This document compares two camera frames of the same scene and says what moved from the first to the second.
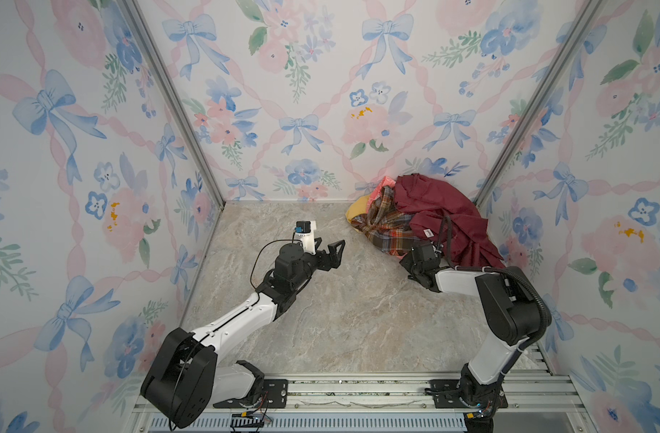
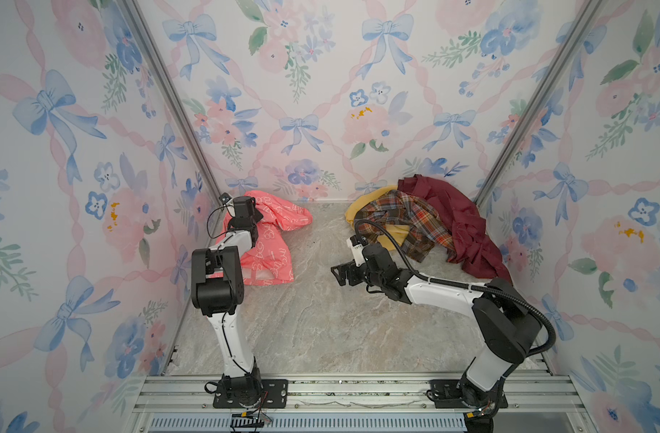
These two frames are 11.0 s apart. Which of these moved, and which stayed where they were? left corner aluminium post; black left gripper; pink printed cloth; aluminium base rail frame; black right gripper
Moved: black right gripper; pink printed cloth; black left gripper
Stayed: aluminium base rail frame; left corner aluminium post
